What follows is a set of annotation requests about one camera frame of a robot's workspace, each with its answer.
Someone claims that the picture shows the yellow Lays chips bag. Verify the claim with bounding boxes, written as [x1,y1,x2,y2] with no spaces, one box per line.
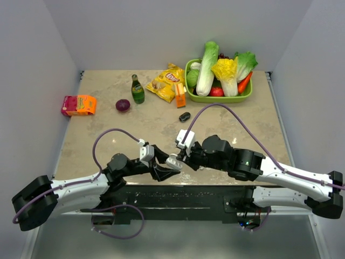
[146,63,185,103]

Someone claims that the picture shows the orange juice carton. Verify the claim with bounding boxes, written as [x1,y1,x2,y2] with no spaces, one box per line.
[174,83,186,108]

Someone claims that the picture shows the green glass bottle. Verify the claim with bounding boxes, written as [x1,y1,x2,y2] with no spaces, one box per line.
[131,74,145,104]

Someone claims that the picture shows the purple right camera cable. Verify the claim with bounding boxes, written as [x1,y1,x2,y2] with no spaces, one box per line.
[182,103,345,190]

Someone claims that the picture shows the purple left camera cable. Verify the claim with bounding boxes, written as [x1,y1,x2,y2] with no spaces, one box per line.
[12,128,142,224]

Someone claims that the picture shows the white earbud charging case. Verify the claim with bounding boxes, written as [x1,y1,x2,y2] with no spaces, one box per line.
[165,154,183,171]

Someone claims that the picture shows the round green cabbage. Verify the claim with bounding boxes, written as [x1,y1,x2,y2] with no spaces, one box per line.
[186,69,199,88]

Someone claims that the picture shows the black earbud charging case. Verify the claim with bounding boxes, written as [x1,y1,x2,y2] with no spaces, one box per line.
[178,112,191,122]

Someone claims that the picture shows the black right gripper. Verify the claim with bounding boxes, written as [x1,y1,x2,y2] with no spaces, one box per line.
[177,141,228,172]

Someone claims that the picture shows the orange carrot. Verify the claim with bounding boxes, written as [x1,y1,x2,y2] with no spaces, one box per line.
[237,71,253,94]

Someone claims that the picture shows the green leaf lettuce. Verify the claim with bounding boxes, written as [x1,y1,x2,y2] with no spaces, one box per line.
[234,51,258,83]

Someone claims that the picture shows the yellow leaf cabbage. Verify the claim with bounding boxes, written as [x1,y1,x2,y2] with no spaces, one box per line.
[211,57,238,97]

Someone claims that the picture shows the green plastic basket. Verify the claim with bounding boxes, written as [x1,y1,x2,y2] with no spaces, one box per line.
[184,58,253,104]

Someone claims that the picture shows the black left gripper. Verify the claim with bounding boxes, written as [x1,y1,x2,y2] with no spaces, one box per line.
[121,145,180,181]

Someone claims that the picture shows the dark purple grapes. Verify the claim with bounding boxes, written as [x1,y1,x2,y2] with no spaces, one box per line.
[218,53,230,59]

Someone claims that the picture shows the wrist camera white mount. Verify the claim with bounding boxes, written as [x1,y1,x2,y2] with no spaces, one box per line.
[175,129,196,156]
[138,139,154,163]

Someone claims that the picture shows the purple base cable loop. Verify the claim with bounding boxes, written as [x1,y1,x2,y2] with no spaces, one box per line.
[86,205,144,240]

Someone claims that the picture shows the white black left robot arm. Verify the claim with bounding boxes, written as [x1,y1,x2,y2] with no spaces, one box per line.
[11,145,182,231]

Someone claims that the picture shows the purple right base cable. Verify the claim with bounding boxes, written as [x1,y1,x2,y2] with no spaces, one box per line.
[241,207,272,232]

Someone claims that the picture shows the red apple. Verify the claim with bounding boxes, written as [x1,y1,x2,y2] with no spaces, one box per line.
[209,87,224,97]

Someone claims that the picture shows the pink orange snack box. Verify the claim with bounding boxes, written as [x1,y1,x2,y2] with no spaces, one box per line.
[61,95,97,117]

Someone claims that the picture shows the long napa cabbage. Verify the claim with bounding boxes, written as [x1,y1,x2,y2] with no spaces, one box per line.
[196,41,219,97]

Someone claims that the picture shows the red onion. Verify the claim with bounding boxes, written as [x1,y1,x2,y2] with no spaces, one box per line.
[115,99,130,113]

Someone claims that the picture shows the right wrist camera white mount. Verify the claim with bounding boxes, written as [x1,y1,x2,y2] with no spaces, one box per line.
[175,129,196,156]

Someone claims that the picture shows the purple camera cable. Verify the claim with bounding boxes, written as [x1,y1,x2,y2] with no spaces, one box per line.
[182,103,345,190]
[12,128,142,224]

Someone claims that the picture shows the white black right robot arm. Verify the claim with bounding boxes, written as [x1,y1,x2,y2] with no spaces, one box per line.
[175,130,343,219]

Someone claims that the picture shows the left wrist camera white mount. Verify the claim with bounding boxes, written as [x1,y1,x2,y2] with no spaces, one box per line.
[138,139,154,163]

